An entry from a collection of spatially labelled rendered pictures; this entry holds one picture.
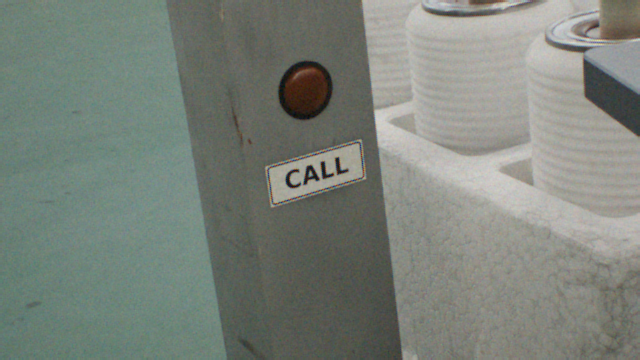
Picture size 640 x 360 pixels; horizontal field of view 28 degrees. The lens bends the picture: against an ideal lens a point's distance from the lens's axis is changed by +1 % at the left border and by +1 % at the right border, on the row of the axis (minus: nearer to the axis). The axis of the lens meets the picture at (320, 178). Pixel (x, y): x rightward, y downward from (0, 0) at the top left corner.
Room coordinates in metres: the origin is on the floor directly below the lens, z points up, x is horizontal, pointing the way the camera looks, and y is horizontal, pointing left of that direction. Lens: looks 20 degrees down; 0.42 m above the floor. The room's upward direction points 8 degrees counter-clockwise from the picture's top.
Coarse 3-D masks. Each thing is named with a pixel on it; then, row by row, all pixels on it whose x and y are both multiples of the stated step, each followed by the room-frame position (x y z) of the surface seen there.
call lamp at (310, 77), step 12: (300, 72) 0.54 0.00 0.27; (312, 72) 0.54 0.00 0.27; (288, 84) 0.54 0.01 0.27; (300, 84) 0.54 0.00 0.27; (312, 84) 0.54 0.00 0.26; (324, 84) 0.54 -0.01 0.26; (288, 96) 0.54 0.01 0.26; (300, 96) 0.54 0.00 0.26; (312, 96) 0.54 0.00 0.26; (324, 96) 0.54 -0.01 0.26; (300, 108) 0.54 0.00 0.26; (312, 108) 0.54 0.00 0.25
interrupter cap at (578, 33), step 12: (588, 12) 0.64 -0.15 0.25; (552, 24) 0.63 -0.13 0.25; (564, 24) 0.63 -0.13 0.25; (576, 24) 0.62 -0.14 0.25; (588, 24) 0.62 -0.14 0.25; (552, 36) 0.60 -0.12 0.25; (564, 36) 0.61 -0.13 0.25; (576, 36) 0.60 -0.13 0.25; (588, 36) 0.61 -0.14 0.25; (600, 36) 0.61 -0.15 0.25; (636, 36) 0.60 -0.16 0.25; (564, 48) 0.59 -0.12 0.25; (576, 48) 0.58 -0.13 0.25; (588, 48) 0.58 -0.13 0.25
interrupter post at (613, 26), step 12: (600, 0) 0.61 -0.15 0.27; (612, 0) 0.60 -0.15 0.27; (624, 0) 0.60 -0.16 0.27; (636, 0) 0.60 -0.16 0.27; (600, 12) 0.61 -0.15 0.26; (612, 12) 0.60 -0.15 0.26; (624, 12) 0.60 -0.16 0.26; (636, 12) 0.60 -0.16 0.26; (600, 24) 0.61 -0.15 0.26; (612, 24) 0.60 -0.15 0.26; (624, 24) 0.60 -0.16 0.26; (636, 24) 0.60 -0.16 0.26; (612, 36) 0.60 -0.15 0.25; (624, 36) 0.60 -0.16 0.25
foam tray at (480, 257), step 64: (384, 128) 0.72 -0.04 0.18; (384, 192) 0.69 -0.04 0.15; (448, 192) 0.62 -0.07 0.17; (512, 192) 0.59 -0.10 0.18; (448, 256) 0.63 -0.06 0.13; (512, 256) 0.57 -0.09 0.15; (576, 256) 0.53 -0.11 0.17; (448, 320) 0.64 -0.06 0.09; (512, 320) 0.58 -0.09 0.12; (576, 320) 0.53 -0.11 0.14
